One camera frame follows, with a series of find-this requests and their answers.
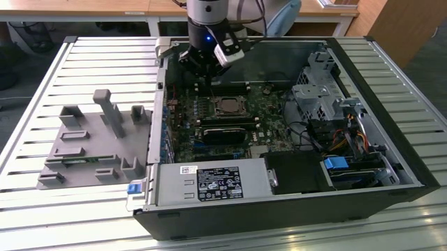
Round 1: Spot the silver chipset heatsink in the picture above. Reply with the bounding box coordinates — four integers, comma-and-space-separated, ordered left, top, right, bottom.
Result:
251, 145, 277, 159

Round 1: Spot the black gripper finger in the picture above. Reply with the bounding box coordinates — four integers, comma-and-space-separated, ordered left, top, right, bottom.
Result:
177, 49, 213, 85
209, 65, 232, 85

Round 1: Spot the green motherboard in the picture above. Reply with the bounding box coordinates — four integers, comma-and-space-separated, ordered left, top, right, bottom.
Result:
161, 79, 296, 163

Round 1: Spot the yellow power wire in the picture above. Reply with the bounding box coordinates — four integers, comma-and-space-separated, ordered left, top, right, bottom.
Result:
355, 132, 371, 149

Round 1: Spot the silver power supply with label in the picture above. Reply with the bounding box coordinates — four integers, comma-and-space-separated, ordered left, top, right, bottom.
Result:
153, 158, 276, 206

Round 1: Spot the orange power wire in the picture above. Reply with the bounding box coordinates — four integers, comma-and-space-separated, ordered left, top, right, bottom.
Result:
329, 132, 349, 152

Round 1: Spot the black graphics card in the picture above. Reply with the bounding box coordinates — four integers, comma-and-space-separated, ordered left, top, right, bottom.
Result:
200, 127, 248, 146

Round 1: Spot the black expansion slot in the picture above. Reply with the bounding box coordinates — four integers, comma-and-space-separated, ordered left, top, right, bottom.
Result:
193, 153, 244, 161

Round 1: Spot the CPU socket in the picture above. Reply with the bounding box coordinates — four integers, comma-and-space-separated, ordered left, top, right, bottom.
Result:
212, 95, 252, 118

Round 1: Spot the black PC case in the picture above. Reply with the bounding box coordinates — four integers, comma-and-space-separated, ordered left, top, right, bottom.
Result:
124, 36, 441, 242

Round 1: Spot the blue disk carrier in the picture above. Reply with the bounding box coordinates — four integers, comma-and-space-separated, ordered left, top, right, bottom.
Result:
323, 156, 348, 170

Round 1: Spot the silver topped CPU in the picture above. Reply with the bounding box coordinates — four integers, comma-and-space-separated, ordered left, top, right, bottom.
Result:
220, 99, 241, 112

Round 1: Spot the wooden cabinet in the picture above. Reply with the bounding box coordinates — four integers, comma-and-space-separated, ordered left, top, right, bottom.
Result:
345, 0, 447, 69

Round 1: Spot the green RAM stick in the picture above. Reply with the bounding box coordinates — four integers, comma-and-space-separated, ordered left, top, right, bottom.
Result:
62, 155, 116, 167

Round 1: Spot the black plastic bay cover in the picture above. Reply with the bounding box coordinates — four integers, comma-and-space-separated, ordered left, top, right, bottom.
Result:
263, 151, 336, 196

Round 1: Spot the grey parts rack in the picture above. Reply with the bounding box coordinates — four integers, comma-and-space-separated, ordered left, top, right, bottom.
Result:
36, 88, 155, 190

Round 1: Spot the wooden desk with white frame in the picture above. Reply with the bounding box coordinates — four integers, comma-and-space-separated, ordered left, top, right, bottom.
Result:
0, 0, 360, 37

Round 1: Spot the silver metal drive cage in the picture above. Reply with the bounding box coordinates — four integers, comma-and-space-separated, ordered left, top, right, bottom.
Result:
291, 51, 353, 122

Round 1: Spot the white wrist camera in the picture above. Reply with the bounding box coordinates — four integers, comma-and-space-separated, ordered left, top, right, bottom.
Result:
212, 38, 245, 67

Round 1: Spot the metal socket cover frame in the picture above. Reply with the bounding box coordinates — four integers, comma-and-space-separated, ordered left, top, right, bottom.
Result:
215, 96, 249, 116

